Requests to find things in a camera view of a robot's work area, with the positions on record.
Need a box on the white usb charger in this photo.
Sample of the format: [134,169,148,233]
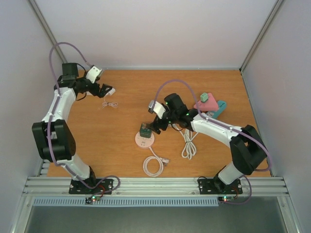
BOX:
[107,88,116,96]

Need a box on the green cube socket adapter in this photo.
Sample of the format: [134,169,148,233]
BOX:
[139,123,152,138]

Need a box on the round pink power strip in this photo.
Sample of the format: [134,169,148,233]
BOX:
[135,132,155,149]

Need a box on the light green plug adapter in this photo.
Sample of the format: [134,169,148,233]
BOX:
[200,92,208,103]

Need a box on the pink triangular power strip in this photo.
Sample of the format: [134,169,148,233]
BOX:
[197,93,219,112]

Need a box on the teal power strip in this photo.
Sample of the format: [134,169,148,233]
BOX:
[206,100,227,119]

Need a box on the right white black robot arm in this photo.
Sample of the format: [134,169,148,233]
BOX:
[148,93,268,193]

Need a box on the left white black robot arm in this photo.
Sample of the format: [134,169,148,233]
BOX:
[32,63,115,193]

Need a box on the right controller board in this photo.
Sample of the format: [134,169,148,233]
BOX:
[218,196,236,202]

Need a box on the controller board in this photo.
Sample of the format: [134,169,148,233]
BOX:
[218,196,236,202]
[85,196,101,204]

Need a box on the left controller board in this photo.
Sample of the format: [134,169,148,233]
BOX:
[85,196,101,204]

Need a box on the pink usb cable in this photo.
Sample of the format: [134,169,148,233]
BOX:
[101,95,119,109]

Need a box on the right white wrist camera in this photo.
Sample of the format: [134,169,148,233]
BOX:
[148,100,166,119]

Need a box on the pink power strip cable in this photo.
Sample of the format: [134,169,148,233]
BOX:
[142,147,170,177]

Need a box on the white power cord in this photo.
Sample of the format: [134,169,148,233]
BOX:
[178,128,199,160]

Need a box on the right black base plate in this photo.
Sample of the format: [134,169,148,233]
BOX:
[197,176,243,195]

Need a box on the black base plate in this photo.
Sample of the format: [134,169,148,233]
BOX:
[197,176,243,195]
[69,179,113,195]

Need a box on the grey slotted cable duct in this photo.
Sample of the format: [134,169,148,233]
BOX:
[33,197,218,207]

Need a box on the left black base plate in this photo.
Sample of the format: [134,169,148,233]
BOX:
[69,179,113,195]

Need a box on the aluminium front rail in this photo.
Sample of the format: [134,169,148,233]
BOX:
[22,177,289,197]

